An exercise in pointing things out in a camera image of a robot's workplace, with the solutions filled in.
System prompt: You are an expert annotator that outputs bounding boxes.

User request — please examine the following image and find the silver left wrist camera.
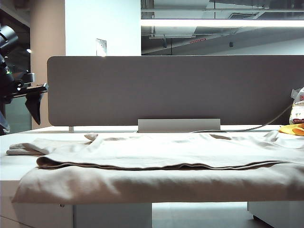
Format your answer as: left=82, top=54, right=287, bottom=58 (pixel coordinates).
left=22, top=72, right=36, bottom=87

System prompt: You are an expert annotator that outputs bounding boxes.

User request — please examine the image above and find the grey cable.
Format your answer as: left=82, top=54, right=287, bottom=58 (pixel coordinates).
left=191, top=104, right=293, bottom=133

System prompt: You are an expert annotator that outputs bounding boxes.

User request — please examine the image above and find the beige T-shirt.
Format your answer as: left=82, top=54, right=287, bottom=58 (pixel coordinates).
left=6, top=132, right=304, bottom=204

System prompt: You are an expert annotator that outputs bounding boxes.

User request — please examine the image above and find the silver wall plate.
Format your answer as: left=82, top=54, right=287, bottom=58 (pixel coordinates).
left=95, top=38, right=108, bottom=57

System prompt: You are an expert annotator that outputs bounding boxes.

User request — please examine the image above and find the linear ceiling light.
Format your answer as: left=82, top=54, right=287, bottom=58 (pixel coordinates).
left=141, top=19, right=304, bottom=28

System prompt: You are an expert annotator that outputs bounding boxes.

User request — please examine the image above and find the white snack package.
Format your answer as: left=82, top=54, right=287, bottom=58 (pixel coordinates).
left=288, top=86, right=304, bottom=125

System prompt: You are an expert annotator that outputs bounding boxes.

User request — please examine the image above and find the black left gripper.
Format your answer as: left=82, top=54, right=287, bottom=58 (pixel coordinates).
left=0, top=70, right=49, bottom=135

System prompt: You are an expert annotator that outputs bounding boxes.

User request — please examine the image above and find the white drawer cabinet with lock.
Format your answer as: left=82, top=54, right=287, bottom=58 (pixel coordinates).
left=0, top=202, right=153, bottom=228

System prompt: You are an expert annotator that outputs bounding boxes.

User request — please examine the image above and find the grey desk divider panel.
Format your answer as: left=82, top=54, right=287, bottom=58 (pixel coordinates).
left=47, top=55, right=304, bottom=127

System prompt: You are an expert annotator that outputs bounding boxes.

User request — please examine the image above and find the yellow cloth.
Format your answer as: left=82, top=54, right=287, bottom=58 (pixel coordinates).
left=278, top=123, right=304, bottom=136

